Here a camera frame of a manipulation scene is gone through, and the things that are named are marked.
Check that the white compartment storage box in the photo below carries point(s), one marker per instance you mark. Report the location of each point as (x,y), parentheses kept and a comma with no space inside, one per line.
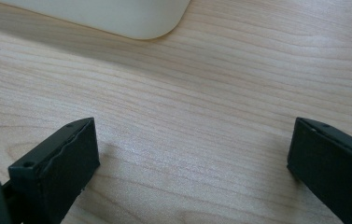
(102,15)

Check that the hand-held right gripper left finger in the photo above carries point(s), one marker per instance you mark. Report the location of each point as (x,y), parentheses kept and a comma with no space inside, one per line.
(61,161)

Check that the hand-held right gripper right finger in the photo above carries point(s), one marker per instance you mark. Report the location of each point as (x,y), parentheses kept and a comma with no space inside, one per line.
(332,168)

